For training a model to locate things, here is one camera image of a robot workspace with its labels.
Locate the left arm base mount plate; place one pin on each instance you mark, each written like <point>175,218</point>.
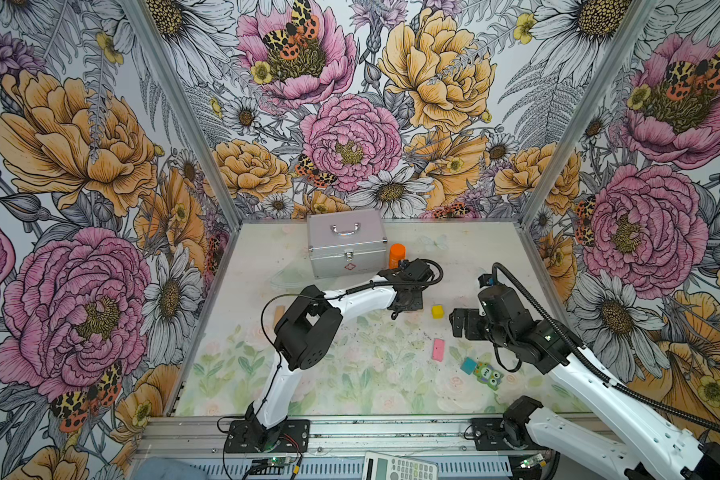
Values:
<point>249,437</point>

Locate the yellow cube block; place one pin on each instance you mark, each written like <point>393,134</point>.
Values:
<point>438,312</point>

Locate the aluminium frame corner post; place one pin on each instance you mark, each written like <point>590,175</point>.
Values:
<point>162,70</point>
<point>636,18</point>

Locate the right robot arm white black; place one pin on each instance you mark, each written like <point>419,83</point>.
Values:
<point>646,446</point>

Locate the grey calculator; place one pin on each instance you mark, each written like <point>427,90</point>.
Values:
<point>378,466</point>

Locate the silver aluminium case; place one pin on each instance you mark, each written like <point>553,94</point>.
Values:
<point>347,243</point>

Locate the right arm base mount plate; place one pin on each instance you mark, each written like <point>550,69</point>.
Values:
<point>494,434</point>

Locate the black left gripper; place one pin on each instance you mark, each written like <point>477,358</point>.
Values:
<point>417,303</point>

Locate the aluminium frame corner post right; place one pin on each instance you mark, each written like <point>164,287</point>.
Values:
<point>636,18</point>

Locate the orange cylinder bottle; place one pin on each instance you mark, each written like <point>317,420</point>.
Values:
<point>397,253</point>

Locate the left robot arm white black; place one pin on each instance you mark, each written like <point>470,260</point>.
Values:
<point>305,332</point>

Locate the aluminium frame corner post left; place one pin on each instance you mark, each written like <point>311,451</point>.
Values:
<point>162,70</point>

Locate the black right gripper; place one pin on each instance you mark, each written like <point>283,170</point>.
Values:
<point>472,316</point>

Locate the aluminium front rail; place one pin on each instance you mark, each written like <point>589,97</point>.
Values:
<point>186,438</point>

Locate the pink rectangular block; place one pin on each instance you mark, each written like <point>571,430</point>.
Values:
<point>438,350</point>

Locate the teal cube block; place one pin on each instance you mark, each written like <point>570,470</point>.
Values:
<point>469,366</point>

